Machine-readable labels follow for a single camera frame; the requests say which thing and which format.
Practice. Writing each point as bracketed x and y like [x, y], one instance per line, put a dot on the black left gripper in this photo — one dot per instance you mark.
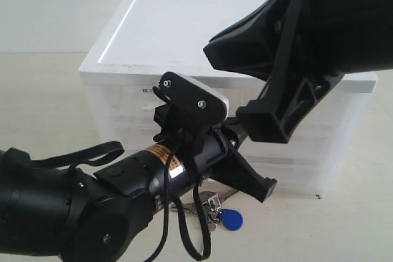
[234, 171]

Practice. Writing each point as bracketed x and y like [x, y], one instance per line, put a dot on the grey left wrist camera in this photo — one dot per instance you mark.
[189, 105]

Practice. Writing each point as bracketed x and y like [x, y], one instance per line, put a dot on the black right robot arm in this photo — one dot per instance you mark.
[345, 36]

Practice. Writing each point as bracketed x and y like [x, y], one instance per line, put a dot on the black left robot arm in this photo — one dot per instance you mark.
[90, 205]

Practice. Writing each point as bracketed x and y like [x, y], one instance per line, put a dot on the key bunch with blue tag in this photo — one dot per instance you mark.
[216, 214]

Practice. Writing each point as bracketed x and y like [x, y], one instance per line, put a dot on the clear top left drawer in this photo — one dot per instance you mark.
[122, 100]

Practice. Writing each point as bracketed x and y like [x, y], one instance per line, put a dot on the white plastic drawer cabinet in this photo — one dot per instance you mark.
[146, 38]

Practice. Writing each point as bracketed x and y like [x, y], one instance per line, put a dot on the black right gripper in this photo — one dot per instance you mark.
[266, 45]

